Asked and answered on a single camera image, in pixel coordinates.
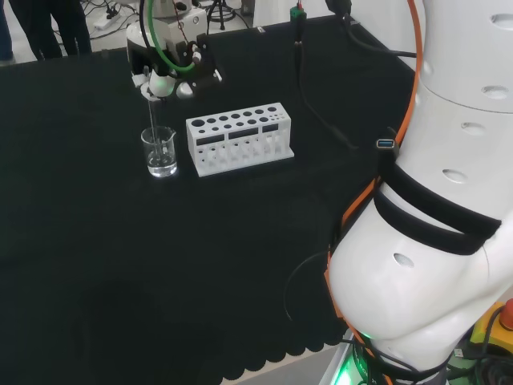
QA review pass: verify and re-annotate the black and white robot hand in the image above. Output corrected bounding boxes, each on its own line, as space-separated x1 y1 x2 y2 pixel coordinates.
127 34 224 102

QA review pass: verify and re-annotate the clear glass rod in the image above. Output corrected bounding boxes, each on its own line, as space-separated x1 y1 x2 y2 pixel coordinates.
147 95 168 164

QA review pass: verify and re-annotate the white test tube rack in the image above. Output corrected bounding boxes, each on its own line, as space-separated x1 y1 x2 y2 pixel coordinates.
184 101 296 178

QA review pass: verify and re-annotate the black tripod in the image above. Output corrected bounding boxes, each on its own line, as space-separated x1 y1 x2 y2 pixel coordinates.
204 0 238 35

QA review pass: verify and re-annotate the small clear glass beaker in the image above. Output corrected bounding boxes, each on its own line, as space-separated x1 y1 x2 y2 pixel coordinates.
139 125 179 179

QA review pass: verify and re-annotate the white power strip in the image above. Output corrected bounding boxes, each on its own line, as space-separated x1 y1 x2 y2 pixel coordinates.
93 12 122 30

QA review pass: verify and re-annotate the person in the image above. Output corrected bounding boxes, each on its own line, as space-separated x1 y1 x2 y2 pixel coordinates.
6 0 94 61

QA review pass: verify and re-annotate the black blue USB connector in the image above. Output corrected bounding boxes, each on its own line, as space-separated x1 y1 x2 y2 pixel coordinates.
375 127 402 156

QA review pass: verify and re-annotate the black bench cloth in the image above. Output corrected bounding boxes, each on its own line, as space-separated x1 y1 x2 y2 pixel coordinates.
0 14 418 385

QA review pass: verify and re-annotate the yellow stop button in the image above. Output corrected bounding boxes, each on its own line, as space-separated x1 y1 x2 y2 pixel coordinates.
469 297 513 351

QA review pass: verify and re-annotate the green cable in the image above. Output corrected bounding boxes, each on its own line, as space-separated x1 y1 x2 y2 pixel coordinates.
139 0 202 75

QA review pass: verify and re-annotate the long black cable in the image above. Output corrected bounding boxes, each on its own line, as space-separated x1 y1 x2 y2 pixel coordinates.
293 15 360 151

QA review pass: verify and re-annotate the green cable connector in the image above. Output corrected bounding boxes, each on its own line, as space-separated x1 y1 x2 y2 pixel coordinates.
289 1 309 21

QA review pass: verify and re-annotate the thick black cable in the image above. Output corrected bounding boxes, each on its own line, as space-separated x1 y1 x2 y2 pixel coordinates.
325 0 418 59

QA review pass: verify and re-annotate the orange cable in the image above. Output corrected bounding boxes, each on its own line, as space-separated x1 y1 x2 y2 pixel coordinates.
322 0 426 385

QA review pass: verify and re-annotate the thin black looped cable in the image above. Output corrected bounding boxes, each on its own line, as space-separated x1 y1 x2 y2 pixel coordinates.
282 249 334 322

